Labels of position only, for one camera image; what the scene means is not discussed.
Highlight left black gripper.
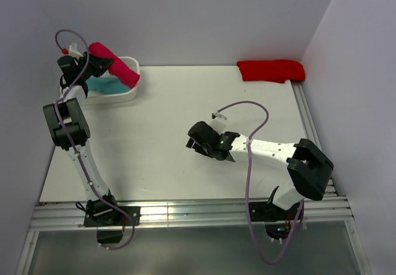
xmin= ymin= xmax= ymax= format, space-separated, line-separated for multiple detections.
xmin=77 ymin=51 xmax=114 ymax=80

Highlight white perforated plastic basket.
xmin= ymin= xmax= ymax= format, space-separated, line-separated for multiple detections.
xmin=59 ymin=56 xmax=141 ymax=105

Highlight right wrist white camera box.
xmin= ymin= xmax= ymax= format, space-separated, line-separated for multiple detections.
xmin=209 ymin=111 xmax=227 ymax=134

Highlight folded red t shirt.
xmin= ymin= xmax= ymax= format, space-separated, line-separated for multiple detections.
xmin=237 ymin=59 xmax=306 ymax=84

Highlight front aluminium rail frame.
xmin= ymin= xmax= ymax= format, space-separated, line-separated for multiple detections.
xmin=28 ymin=196 xmax=354 ymax=232

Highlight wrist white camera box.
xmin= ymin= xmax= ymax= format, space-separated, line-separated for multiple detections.
xmin=209 ymin=111 xmax=227 ymax=134
xmin=68 ymin=43 xmax=83 ymax=59

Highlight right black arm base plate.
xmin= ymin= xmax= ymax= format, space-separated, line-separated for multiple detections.
xmin=248 ymin=186 xmax=304 ymax=241

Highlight magenta t shirt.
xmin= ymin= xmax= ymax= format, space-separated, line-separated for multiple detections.
xmin=88 ymin=42 xmax=140 ymax=89

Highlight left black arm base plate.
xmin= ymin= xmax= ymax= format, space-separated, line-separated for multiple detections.
xmin=75 ymin=193 xmax=140 ymax=250

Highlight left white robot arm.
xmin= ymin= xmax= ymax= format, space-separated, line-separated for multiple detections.
xmin=43 ymin=52 xmax=121 ymax=225

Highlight teal rolled t shirt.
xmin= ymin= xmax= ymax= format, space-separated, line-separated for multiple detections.
xmin=86 ymin=77 xmax=131 ymax=97

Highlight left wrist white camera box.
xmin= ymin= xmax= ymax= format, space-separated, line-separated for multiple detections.
xmin=68 ymin=43 xmax=83 ymax=59

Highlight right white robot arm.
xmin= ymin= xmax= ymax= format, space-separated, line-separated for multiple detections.
xmin=186 ymin=121 xmax=334 ymax=219

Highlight right side aluminium rail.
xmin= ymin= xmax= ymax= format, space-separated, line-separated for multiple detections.
xmin=292 ymin=81 xmax=338 ymax=197

